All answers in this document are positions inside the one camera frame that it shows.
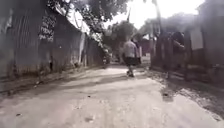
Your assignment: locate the person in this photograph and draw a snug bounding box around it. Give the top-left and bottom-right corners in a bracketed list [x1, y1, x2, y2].
[121, 38, 140, 78]

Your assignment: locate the round dark tree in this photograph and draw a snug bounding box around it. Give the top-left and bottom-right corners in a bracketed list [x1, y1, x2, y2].
[103, 20, 137, 63]

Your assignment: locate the pale dirt road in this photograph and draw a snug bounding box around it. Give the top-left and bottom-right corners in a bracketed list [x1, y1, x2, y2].
[0, 63, 224, 128]

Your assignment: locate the leafy tree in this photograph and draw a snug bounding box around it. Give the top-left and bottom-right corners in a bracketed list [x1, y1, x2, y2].
[46, 0, 129, 51]

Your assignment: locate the dark wooden fence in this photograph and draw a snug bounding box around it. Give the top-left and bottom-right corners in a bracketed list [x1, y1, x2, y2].
[149, 25, 224, 84]

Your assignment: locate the dark sign board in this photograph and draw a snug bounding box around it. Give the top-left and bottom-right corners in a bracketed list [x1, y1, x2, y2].
[38, 12, 58, 43]

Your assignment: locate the raised dirt verge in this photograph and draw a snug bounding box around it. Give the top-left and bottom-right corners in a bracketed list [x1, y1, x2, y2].
[0, 65, 101, 95]

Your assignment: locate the corrugated metal fence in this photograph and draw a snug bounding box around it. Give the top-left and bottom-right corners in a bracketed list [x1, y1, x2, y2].
[0, 0, 106, 80]

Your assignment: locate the pale sign panel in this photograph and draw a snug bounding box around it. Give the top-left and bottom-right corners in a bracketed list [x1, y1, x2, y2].
[190, 25, 205, 51]

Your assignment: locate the building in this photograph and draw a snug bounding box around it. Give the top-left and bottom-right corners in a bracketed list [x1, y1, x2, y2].
[196, 0, 224, 68]

